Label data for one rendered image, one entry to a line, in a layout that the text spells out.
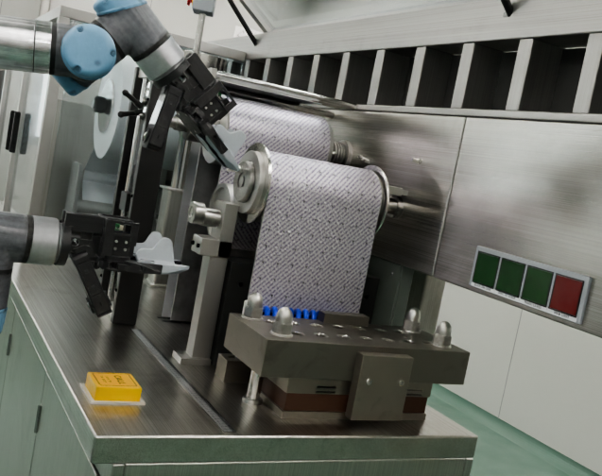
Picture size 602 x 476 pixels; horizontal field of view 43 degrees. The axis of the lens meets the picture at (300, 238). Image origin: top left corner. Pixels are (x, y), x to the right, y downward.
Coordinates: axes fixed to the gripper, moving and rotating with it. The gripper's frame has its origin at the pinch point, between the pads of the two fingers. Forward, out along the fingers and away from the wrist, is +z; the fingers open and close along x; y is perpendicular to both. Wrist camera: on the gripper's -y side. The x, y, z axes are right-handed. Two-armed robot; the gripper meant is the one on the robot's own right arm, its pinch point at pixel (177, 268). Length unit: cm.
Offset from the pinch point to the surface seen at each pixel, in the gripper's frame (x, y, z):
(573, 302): -44, 9, 45
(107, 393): -13.4, -17.5, -12.0
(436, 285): 13, 0, 65
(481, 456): 164, -108, 235
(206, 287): 7.9, -4.3, 9.0
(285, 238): -0.2, 7.6, 19.1
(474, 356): 233, -75, 279
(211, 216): 7.9, 8.8, 7.5
